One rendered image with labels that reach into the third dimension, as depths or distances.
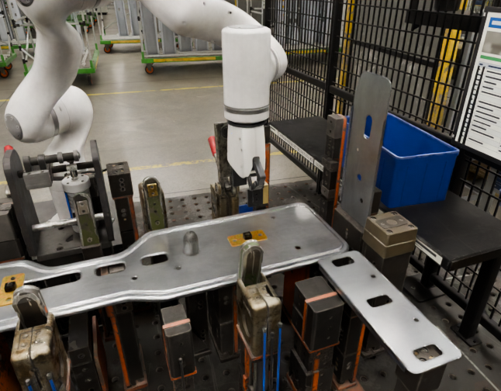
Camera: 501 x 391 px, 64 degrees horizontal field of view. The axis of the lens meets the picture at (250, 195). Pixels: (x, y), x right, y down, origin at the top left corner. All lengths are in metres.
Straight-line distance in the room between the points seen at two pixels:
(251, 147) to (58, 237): 0.54
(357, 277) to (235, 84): 0.43
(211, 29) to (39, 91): 0.51
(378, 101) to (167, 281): 0.54
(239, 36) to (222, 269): 0.43
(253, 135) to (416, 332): 0.43
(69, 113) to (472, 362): 1.21
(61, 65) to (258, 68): 0.54
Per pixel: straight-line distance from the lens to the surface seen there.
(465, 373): 1.13
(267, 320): 0.69
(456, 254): 0.89
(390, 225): 0.87
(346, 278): 0.81
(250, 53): 0.70
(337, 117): 1.05
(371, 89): 0.88
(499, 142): 1.03
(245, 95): 0.71
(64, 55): 1.06
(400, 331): 0.73
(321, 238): 0.90
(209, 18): 0.79
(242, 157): 0.74
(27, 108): 1.17
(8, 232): 0.99
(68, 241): 1.03
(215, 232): 0.91
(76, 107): 1.24
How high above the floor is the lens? 1.51
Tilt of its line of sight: 29 degrees down
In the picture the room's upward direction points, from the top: straight up
